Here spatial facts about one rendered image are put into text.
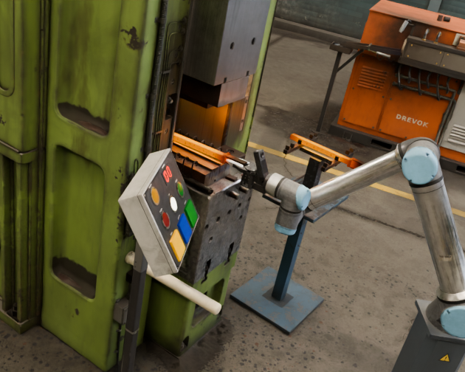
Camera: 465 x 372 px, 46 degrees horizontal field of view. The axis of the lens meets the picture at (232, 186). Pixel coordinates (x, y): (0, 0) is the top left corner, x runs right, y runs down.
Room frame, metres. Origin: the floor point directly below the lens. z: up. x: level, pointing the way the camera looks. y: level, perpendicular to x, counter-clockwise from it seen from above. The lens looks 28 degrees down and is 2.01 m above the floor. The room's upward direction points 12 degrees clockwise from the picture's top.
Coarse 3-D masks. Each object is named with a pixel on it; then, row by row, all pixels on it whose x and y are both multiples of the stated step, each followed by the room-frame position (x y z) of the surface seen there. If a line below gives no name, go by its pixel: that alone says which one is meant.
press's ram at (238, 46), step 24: (216, 0) 1.94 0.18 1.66; (240, 0) 1.98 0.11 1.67; (264, 0) 2.14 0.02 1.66; (192, 24) 1.98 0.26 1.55; (216, 24) 1.93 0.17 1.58; (240, 24) 2.01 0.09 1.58; (264, 24) 2.17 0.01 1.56; (192, 48) 1.97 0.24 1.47; (216, 48) 1.93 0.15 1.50; (240, 48) 2.04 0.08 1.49; (192, 72) 1.97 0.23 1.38; (216, 72) 1.92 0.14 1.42; (240, 72) 2.07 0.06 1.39
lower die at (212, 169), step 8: (176, 144) 2.15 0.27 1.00; (176, 152) 2.09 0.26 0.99; (184, 152) 2.11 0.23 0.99; (192, 152) 2.12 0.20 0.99; (176, 160) 2.04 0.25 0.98; (192, 160) 2.05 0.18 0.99; (200, 160) 2.06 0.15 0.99; (208, 160) 2.08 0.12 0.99; (184, 168) 2.01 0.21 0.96; (200, 168) 2.01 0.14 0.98; (208, 168) 2.01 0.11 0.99; (216, 168) 2.03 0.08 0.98; (224, 168) 2.09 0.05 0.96; (192, 176) 1.99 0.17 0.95; (200, 176) 1.97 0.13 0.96; (208, 176) 1.99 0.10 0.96; (216, 176) 2.05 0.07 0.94; (224, 176) 2.11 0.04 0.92; (208, 184) 2.00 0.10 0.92
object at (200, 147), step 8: (176, 136) 2.18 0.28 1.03; (184, 136) 2.19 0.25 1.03; (184, 144) 2.15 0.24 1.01; (192, 144) 2.13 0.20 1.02; (200, 144) 2.14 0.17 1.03; (208, 152) 2.09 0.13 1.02; (216, 152) 2.08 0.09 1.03; (224, 160) 2.05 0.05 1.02; (232, 160) 2.04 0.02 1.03; (240, 160) 2.04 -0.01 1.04
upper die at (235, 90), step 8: (184, 80) 2.04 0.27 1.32; (192, 80) 2.02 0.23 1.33; (200, 80) 2.01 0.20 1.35; (232, 80) 2.03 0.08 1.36; (240, 80) 2.08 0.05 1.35; (184, 88) 2.04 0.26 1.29; (192, 88) 2.02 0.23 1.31; (200, 88) 2.01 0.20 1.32; (208, 88) 1.99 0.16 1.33; (216, 88) 1.97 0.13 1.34; (224, 88) 1.99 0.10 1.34; (232, 88) 2.04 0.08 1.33; (240, 88) 2.09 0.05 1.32; (192, 96) 2.02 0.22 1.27; (200, 96) 2.00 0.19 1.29; (208, 96) 1.99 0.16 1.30; (216, 96) 1.97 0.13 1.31; (224, 96) 2.00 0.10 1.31; (232, 96) 2.05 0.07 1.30; (240, 96) 2.10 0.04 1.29; (216, 104) 1.97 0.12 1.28; (224, 104) 2.01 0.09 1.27
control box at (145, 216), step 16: (160, 160) 1.58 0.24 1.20; (144, 176) 1.48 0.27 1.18; (160, 176) 1.51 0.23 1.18; (176, 176) 1.63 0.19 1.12; (128, 192) 1.39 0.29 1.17; (144, 192) 1.37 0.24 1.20; (160, 192) 1.46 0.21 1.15; (176, 192) 1.58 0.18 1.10; (128, 208) 1.35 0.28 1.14; (144, 208) 1.35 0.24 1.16; (160, 208) 1.42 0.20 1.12; (176, 208) 1.52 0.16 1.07; (144, 224) 1.35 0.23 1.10; (160, 224) 1.37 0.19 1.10; (176, 224) 1.47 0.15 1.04; (144, 240) 1.35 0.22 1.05; (160, 240) 1.34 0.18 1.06; (160, 256) 1.34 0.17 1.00; (160, 272) 1.34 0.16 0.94
